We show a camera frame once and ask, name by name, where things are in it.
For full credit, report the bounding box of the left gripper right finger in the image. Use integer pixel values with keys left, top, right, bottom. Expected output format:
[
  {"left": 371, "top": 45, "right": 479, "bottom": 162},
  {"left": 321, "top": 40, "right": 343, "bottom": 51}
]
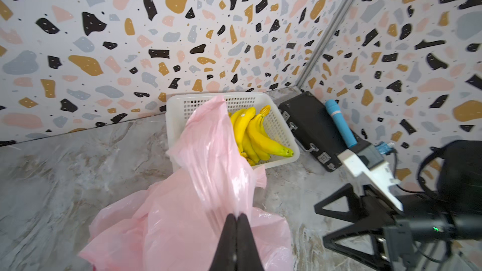
[{"left": 236, "top": 213, "right": 264, "bottom": 271}]

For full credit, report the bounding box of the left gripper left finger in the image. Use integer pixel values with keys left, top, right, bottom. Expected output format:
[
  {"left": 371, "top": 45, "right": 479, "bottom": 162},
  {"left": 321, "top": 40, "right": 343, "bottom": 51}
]
[{"left": 209, "top": 214, "right": 237, "bottom": 271}]

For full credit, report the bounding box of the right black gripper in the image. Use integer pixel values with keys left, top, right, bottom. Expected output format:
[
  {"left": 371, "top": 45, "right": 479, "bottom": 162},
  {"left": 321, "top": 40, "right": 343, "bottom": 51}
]
[{"left": 314, "top": 184, "right": 418, "bottom": 270}]

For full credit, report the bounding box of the pink plastic bag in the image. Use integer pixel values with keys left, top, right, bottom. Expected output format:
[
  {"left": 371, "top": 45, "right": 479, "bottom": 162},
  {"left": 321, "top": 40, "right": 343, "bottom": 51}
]
[{"left": 79, "top": 97, "right": 294, "bottom": 270}]

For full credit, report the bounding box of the yellow banana bunch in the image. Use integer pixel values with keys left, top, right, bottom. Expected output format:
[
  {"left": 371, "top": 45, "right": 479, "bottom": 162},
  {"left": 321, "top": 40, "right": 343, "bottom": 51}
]
[
  {"left": 230, "top": 107, "right": 256, "bottom": 158},
  {"left": 242, "top": 105, "right": 294, "bottom": 166}
]

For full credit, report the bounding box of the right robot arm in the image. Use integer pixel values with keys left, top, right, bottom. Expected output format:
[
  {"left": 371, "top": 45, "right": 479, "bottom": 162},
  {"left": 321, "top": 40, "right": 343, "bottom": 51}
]
[{"left": 315, "top": 140, "right": 481, "bottom": 270}]

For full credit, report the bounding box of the black case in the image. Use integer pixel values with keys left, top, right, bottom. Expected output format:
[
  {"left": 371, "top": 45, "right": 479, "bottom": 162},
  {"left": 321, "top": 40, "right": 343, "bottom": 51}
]
[{"left": 279, "top": 92, "right": 380, "bottom": 173}]

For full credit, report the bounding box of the blue microphone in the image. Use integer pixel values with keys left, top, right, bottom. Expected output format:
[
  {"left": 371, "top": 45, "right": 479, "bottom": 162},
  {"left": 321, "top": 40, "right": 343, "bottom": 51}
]
[{"left": 325, "top": 100, "right": 358, "bottom": 148}]

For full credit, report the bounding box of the white plastic basket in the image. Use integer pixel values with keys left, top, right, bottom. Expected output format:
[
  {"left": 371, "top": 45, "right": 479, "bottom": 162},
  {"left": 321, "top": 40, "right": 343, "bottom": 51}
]
[{"left": 165, "top": 92, "right": 300, "bottom": 169}]

